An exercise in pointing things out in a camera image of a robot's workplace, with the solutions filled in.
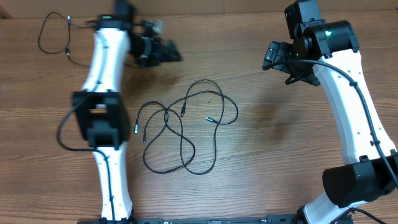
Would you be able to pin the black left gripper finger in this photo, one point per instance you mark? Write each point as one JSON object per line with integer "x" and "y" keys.
{"x": 169, "y": 57}
{"x": 171, "y": 48}

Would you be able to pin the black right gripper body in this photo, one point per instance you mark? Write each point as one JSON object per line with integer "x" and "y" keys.
{"x": 283, "y": 60}

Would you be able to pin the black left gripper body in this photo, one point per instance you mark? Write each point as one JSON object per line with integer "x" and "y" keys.
{"x": 150, "y": 51}

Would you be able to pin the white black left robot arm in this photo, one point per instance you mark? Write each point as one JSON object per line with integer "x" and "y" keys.
{"x": 99, "y": 109}

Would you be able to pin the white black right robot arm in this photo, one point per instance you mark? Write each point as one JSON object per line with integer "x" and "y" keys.
{"x": 327, "y": 55}

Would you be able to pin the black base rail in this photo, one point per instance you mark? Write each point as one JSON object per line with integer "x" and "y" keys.
{"x": 217, "y": 220}

